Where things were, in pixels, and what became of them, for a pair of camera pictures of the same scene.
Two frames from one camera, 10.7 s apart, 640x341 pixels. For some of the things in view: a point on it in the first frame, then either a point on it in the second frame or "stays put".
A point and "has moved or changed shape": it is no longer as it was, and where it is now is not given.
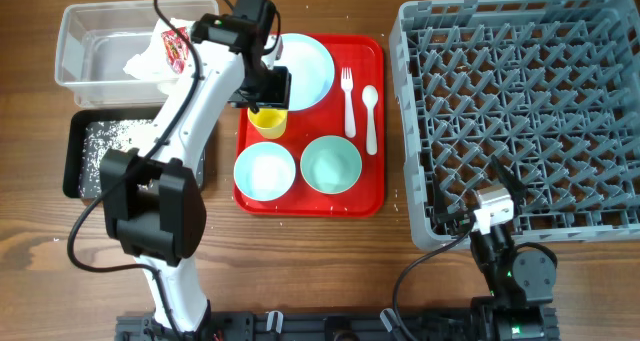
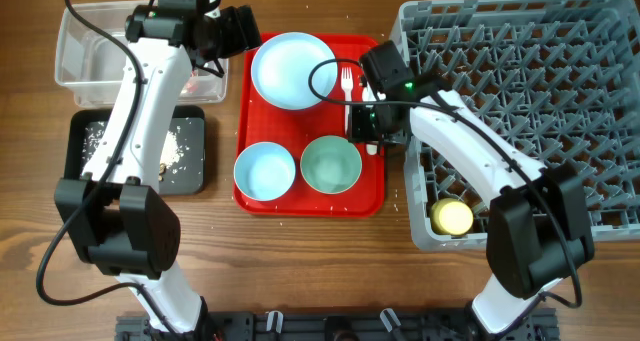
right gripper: x=460 y=222 → x=357 y=129
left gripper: x=277 y=95 → x=244 y=34
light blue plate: x=311 y=67 stays put
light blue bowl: x=264 y=171 stays put
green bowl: x=331 y=164 stays put
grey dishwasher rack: x=549 y=85 stays put
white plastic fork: x=347 y=85 stays put
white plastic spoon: x=370 y=98 stays put
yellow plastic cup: x=270 y=121 has moved or changed shape
